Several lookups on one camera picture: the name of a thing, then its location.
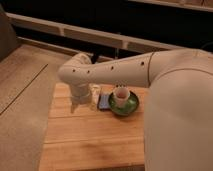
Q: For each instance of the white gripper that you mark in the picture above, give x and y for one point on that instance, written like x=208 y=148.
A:
x=80 y=94

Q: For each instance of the white ceramic cup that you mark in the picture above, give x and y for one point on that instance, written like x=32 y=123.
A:
x=121 y=95

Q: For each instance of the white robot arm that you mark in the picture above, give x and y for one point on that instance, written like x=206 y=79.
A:
x=178 y=115

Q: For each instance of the white plastic bottle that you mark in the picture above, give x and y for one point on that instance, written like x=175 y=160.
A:
x=95 y=94

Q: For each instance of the blue sponge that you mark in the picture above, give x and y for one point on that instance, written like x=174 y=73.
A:
x=103 y=103

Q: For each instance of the wooden table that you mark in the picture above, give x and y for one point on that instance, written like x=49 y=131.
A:
x=91 y=140

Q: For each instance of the green bowl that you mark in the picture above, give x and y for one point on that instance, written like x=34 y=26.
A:
x=130 y=106

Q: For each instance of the white shelf rail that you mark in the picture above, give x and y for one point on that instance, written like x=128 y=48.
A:
x=69 y=39

